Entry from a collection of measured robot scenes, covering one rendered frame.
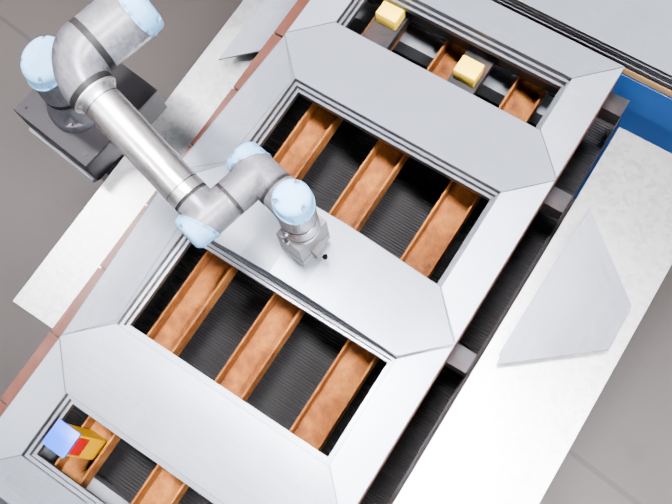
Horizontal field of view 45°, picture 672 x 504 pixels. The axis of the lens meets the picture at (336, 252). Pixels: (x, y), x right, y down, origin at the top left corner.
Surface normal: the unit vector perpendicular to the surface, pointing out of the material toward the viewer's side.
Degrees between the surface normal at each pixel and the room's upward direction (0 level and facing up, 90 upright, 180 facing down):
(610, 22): 0
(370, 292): 13
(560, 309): 0
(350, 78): 0
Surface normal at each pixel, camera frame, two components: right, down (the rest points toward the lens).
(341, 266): 0.08, -0.21
